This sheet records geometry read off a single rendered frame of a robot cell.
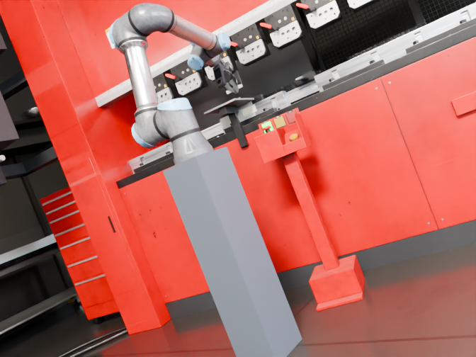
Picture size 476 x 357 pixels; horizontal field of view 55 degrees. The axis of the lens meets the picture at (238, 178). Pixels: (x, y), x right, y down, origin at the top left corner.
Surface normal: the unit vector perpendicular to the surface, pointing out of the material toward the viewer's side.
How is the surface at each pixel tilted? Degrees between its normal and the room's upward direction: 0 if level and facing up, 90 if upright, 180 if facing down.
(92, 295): 90
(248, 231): 90
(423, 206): 90
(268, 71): 90
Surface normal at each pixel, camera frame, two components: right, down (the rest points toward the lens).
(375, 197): -0.38, 0.17
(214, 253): -0.58, 0.25
